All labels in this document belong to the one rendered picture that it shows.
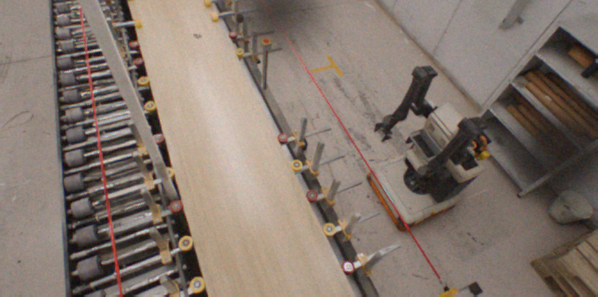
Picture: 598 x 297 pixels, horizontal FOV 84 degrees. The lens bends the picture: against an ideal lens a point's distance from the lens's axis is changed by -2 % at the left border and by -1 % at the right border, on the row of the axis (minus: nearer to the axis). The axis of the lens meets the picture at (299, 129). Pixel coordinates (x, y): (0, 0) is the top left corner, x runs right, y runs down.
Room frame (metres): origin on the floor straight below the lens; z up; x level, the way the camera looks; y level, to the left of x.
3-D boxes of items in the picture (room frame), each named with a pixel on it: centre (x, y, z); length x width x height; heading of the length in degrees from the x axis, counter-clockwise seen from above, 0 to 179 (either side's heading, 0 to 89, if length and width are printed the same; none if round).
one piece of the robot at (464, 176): (1.72, -1.25, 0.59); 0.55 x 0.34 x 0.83; 33
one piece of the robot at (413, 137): (1.52, -0.93, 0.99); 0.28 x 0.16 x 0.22; 33
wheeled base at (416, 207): (1.67, -1.17, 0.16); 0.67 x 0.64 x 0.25; 123
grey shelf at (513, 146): (2.36, -2.31, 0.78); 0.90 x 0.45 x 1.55; 33
